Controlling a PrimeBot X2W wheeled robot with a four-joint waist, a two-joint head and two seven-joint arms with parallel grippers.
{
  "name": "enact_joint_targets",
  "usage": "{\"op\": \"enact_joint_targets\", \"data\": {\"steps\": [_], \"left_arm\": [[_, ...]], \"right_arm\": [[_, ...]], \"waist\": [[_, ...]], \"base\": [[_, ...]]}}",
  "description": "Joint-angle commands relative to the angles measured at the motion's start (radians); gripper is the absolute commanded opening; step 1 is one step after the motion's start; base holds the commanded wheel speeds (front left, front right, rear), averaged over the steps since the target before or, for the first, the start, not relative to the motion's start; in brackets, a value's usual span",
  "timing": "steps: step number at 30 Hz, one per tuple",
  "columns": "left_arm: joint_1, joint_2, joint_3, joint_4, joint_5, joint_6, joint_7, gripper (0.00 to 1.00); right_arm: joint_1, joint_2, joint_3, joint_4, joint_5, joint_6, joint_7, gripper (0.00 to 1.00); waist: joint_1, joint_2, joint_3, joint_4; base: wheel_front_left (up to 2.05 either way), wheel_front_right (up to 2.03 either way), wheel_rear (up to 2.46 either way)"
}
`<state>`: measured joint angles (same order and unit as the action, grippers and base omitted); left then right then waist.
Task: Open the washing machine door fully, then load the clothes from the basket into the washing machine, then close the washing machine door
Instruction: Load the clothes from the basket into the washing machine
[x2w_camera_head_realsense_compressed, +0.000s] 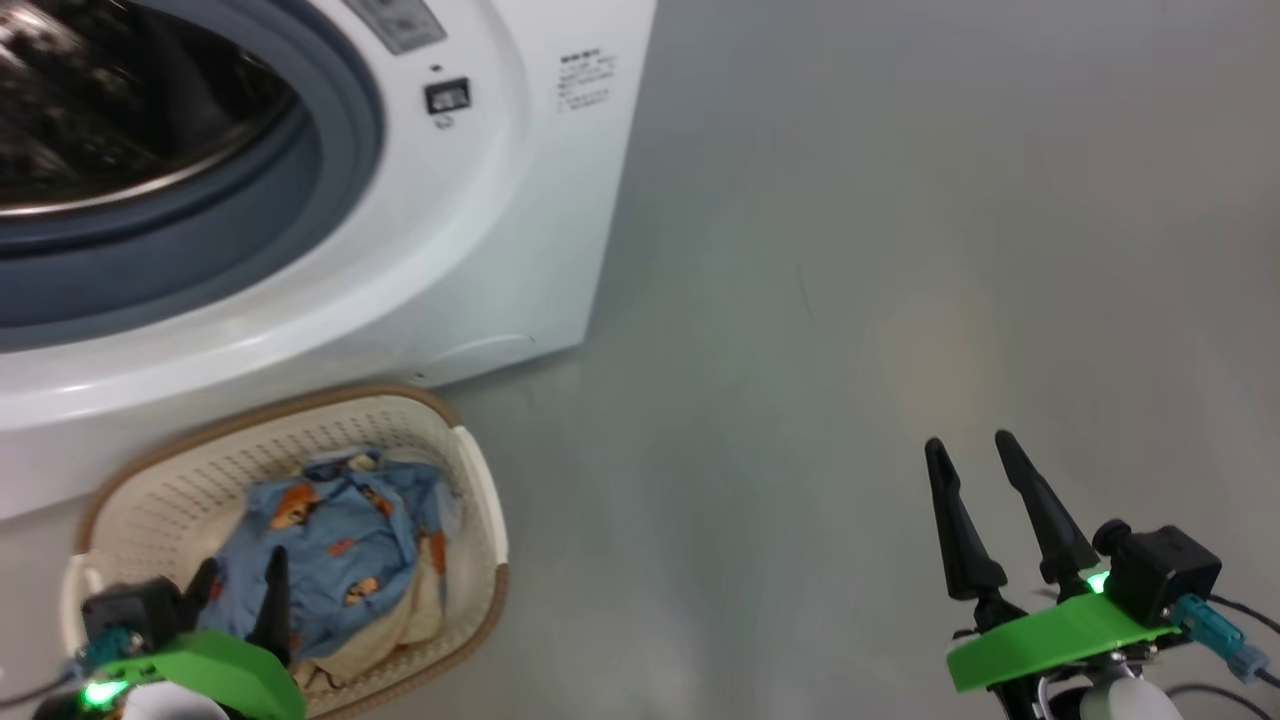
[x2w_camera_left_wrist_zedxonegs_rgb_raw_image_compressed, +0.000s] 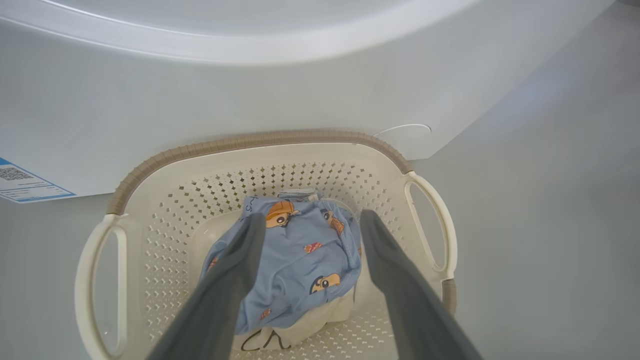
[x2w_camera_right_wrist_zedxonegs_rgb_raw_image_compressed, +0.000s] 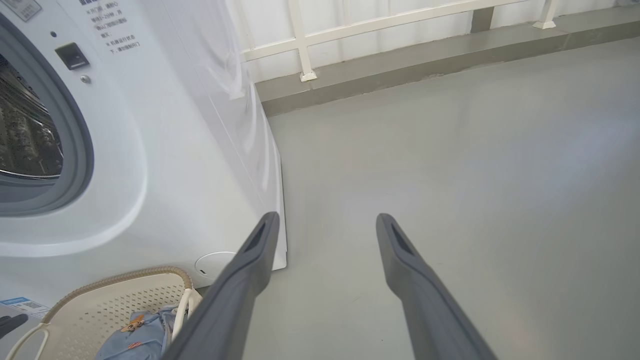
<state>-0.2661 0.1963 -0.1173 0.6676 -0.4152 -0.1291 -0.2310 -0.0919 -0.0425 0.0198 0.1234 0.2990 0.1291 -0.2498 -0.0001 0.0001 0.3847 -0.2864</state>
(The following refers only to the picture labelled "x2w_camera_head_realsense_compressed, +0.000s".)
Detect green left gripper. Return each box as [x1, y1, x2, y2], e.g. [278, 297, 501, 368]
[85, 545, 306, 720]

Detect grey warning sticker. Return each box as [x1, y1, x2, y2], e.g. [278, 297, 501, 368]
[343, 0, 448, 56]

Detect stainless steel washing machine drum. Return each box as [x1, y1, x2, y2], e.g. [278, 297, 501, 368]
[0, 0, 301, 216]

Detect blue and cream garment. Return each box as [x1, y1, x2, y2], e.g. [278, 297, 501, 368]
[290, 540, 448, 691]

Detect white washing machine body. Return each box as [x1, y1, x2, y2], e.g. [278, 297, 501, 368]
[0, 0, 659, 521]

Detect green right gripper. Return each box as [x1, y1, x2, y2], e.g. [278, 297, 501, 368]
[924, 430, 1186, 720]

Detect blue bear print garment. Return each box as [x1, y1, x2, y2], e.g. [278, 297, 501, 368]
[195, 447, 448, 663]

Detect teal connector camera cable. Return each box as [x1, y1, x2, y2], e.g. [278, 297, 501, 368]
[0, 625, 136, 706]
[1170, 592, 1280, 691]

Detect round white filter cover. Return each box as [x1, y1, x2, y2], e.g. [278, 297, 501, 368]
[425, 333, 536, 376]

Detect cream perforated laundry basket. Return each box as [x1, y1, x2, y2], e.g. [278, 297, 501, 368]
[58, 385, 511, 720]

